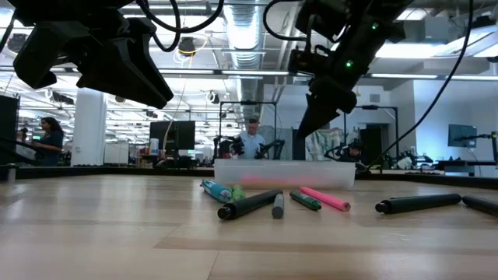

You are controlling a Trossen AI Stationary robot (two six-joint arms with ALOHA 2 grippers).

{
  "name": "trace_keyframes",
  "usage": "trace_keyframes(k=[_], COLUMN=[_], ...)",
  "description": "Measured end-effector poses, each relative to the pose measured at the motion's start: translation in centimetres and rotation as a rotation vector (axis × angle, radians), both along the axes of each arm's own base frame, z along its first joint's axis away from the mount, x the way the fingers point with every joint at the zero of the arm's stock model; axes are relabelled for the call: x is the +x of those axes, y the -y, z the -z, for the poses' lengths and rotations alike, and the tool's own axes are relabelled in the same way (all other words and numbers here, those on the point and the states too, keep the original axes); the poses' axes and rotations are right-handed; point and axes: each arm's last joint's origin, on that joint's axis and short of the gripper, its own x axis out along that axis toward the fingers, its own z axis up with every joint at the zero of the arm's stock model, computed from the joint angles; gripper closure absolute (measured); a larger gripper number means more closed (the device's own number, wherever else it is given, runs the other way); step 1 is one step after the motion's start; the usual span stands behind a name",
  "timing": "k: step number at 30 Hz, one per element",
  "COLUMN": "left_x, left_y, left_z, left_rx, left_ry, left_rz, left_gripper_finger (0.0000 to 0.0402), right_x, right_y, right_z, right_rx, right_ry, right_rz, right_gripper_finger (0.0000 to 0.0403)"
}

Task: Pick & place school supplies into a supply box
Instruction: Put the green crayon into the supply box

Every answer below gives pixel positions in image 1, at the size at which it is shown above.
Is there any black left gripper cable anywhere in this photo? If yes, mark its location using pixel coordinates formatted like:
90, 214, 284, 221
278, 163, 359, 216
138, 0, 226, 54

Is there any pink colored pencil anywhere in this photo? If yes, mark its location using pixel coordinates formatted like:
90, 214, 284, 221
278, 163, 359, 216
300, 186, 352, 213

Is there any blue pen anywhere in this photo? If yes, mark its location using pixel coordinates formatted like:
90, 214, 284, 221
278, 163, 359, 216
200, 179, 233, 204

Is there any thick black marker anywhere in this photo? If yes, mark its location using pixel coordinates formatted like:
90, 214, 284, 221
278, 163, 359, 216
216, 188, 284, 221

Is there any patterned cloth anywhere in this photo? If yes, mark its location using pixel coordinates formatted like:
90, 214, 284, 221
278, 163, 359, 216
305, 128, 345, 161

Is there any wall mounted monitor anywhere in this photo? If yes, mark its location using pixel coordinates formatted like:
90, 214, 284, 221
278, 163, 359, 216
447, 123, 479, 149

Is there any translucent plastic supply box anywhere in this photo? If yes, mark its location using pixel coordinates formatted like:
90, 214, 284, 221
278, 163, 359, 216
213, 158, 356, 191

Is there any grey crayon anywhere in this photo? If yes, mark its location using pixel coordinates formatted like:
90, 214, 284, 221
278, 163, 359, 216
271, 193, 286, 220

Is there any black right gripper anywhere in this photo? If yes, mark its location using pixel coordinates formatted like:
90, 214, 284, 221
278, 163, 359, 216
297, 73, 358, 138

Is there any black rig frame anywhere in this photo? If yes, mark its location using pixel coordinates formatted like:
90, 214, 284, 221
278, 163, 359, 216
219, 100, 278, 160
343, 104, 399, 172

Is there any light green pen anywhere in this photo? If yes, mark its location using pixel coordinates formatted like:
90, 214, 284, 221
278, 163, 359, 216
230, 185, 247, 202

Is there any white cabinet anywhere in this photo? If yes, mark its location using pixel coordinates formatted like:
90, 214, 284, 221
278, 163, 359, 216
103, 142, 130, 165

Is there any person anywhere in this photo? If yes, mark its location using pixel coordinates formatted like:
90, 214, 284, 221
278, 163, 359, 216
337, 139, 369, 172
16, 127, 30, 156
237, 117, 268, 160
33, 116, 65, 167

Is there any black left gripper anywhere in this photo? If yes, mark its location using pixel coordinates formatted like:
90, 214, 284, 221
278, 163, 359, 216
6, 0, 175, 110

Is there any black pen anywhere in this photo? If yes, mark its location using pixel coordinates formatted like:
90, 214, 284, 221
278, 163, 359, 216
374, 193, 463, 215
461, 194, 498, 218

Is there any black aluminium table frame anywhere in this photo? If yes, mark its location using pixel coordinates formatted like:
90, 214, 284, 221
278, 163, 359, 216
0, 165, 498, 191

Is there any black rectangular panel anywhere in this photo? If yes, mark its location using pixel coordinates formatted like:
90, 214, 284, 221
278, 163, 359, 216
0, 95, 20, 166

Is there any black monitor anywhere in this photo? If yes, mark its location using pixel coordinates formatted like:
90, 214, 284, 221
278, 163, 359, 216
149, 120, 196, 152

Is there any white column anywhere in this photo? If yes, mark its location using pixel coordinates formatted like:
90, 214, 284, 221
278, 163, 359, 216
71, 88, 108, 167

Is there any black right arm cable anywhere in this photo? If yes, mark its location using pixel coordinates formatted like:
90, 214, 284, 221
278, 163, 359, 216
367, 0, 476, 169

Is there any dark green crayon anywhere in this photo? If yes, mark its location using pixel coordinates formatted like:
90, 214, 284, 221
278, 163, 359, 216
289, 190, 323, 212

